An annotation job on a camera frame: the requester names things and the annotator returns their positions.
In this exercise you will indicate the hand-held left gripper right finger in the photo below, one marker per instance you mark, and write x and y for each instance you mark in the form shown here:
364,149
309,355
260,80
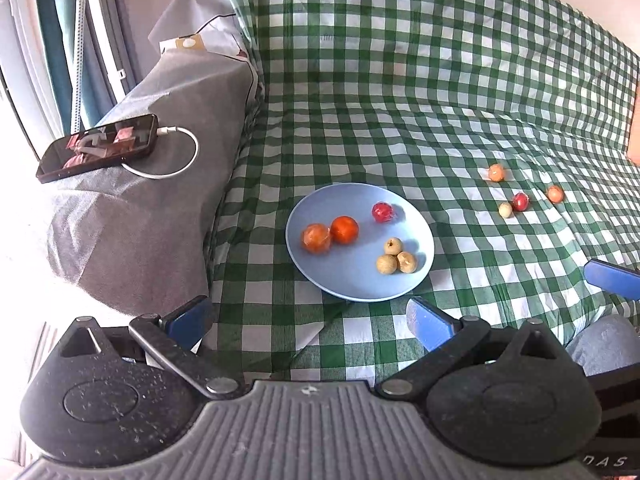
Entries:
430,322

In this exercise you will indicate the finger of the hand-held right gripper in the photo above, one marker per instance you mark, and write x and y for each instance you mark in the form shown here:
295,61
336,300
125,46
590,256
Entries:
615,277

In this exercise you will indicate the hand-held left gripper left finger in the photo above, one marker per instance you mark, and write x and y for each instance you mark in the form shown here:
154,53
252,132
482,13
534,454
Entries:
190,317

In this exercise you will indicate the beige longan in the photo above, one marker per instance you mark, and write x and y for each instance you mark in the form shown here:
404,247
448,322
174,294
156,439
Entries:
506,209
387,264
393,246
406,262

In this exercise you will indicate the light blue plate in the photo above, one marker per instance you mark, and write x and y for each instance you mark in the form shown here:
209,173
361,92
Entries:
350,272

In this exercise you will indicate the red plum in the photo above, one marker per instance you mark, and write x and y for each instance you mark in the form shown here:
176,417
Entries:
383,211
520,201

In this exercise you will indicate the orange tangerine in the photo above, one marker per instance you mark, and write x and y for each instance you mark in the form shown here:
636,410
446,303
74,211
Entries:
496,172
344,230
555,193

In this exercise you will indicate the plastic tangerine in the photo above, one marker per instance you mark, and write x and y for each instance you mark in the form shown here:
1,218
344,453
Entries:
316,238

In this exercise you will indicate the grey armrest cover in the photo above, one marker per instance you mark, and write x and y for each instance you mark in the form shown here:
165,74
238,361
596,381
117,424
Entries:
150,220

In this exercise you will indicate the black smartphone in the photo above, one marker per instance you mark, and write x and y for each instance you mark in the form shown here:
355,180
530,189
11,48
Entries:
100,147

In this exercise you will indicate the green checked cloth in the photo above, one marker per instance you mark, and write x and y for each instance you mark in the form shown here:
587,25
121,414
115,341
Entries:
400,85

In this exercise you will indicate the white perforated pole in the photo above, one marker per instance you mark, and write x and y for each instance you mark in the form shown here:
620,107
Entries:
79,60

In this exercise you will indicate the teal curtain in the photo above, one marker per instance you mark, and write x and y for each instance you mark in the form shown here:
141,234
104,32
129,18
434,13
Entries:
55,35

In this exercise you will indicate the white window frame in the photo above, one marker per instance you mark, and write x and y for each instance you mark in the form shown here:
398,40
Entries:
112,35

